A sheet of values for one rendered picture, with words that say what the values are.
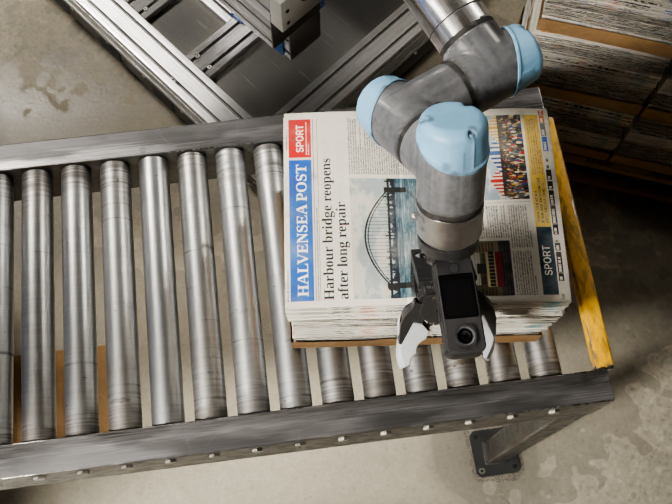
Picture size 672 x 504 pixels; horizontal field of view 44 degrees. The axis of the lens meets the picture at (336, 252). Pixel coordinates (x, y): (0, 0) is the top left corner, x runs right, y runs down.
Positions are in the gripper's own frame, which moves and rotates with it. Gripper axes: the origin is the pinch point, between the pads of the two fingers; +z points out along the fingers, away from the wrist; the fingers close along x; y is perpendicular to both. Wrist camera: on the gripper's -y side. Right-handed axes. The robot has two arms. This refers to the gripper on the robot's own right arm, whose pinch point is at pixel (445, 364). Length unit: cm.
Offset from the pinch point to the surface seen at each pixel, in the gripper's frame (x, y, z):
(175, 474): 52, 51, 86
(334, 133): 11.0, 27.0, -19.2
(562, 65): -43, 88, 6
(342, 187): 10.7, 20.0, -15.0
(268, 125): 21, 52, -7
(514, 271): -10.4, 8.0, -7.7
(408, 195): 1.9, 18.7, -13.6
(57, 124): 81, 135, 37
